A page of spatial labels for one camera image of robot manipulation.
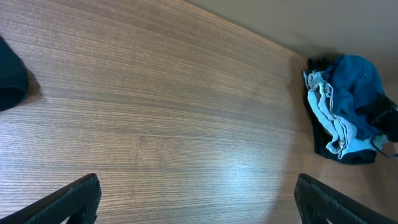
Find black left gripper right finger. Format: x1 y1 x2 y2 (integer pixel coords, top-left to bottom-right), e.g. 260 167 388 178
294 174 397 224

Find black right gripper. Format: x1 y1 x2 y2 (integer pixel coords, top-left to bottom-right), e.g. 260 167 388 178
356 94 397 142

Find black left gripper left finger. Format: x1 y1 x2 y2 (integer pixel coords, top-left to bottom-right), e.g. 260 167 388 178
1 173 101 224

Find blue polo shirt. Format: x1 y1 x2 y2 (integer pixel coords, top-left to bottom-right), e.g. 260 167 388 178
324 55 385 140

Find light blue folded jeans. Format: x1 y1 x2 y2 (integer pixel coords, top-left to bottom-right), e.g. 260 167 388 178
302 71 387 160

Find black folded garment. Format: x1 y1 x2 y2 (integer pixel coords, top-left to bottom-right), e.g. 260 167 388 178
303 59 376 165

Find black t-shirt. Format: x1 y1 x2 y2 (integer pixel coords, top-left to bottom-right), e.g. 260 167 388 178
0 37 29 111

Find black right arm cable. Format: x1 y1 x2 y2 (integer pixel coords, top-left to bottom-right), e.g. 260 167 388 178
369 135 398 159

